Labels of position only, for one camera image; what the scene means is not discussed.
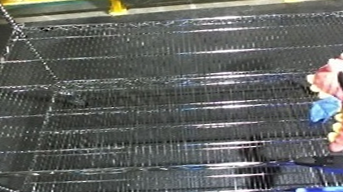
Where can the pink soft toy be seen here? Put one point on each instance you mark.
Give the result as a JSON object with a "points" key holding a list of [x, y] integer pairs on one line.
{"points": [[334, 78]]}

